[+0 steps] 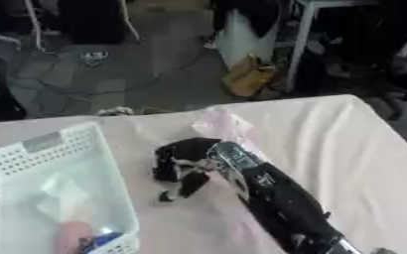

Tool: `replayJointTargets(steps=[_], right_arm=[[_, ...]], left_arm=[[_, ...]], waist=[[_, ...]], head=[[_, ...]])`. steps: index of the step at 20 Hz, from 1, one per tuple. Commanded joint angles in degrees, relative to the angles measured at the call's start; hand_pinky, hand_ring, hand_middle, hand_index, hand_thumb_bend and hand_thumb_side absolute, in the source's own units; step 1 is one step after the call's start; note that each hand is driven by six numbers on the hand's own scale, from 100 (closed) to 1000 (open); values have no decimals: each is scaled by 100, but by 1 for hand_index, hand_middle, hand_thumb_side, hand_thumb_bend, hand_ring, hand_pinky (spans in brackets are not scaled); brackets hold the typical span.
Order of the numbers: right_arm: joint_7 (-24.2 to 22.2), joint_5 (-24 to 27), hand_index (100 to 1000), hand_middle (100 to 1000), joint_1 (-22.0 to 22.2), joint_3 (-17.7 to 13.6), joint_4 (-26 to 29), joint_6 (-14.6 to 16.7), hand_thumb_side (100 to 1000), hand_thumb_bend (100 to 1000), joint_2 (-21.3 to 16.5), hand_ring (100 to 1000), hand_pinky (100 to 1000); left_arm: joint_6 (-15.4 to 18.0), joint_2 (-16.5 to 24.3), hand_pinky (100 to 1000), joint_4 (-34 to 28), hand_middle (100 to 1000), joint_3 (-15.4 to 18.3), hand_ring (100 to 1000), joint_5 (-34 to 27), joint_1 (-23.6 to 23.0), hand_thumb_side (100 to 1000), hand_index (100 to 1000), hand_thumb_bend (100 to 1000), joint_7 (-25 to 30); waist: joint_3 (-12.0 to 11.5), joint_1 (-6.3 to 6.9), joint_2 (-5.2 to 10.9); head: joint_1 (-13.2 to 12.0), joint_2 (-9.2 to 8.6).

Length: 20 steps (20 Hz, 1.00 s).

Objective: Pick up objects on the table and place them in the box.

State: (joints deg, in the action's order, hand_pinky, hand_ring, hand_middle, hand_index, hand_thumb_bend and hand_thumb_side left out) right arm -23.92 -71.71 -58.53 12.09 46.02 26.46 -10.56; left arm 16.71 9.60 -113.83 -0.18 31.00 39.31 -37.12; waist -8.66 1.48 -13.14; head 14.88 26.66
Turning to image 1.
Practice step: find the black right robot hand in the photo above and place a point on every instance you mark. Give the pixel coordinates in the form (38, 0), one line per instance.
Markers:
(175, 158)

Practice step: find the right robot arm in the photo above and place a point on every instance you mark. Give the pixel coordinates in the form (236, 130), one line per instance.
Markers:
(282, 198)

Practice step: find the pink transparent plastic bag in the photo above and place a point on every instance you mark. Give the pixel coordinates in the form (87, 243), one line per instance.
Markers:
(224, 124)

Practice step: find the white perforated plastic basket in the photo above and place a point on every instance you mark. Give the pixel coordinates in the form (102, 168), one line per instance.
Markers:
(105, 185)

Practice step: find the small white crumpled object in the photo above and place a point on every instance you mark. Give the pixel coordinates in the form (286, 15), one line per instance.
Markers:
(115, 111)

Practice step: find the blue packet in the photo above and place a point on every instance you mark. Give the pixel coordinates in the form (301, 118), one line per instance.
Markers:
(105, 238)

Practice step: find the grey power strip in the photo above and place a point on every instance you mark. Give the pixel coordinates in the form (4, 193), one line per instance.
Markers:
(94, 57)

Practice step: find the pink rounded object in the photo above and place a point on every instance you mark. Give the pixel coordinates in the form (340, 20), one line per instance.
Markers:
(71, 236)

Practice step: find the white plastic bag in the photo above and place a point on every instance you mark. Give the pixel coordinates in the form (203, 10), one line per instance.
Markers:
(242, 39)

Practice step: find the black cabinet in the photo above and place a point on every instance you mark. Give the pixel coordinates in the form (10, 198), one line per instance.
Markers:
(91, 21)

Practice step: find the black office chair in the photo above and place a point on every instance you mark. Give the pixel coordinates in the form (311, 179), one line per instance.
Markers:
(386, 66)

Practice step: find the white table frame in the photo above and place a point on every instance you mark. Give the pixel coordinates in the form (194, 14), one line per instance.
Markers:
(301, 43)

